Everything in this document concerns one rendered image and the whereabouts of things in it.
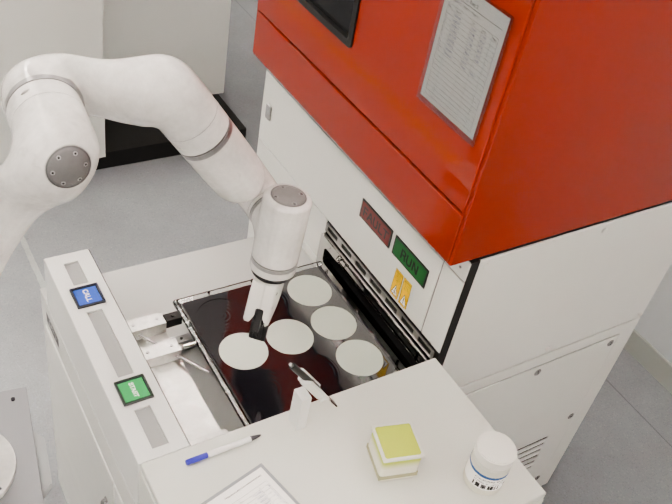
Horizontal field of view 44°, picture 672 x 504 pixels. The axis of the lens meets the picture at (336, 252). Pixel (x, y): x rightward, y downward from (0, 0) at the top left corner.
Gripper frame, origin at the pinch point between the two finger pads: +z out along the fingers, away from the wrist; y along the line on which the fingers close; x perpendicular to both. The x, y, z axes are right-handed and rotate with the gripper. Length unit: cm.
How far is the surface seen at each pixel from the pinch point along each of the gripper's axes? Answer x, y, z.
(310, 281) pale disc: 5.2, -30.9, 10.8
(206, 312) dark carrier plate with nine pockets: -13.4, -13.2, 12.5
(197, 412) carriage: -6.7, 10.8, 15.2
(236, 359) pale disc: -3.5, -2.7, 12.5
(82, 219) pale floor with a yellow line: -95, -134, 101
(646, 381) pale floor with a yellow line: 130, -128, 91
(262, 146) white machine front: -18, -69, 4
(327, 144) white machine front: 0.0, -47.6, -15.0
